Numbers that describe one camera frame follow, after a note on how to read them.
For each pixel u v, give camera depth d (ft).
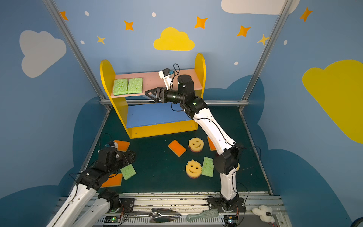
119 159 2.11
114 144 2.34
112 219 2.32
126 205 2.47
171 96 1.97
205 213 2.35
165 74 1.96
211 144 3.20
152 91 2.13
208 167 2.87
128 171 2.76
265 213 2.30
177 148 3.16
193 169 2.79
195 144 3.14
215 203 2.48
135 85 2.40
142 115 3.26
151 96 2.02
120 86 2.35
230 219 2.35
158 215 2.31
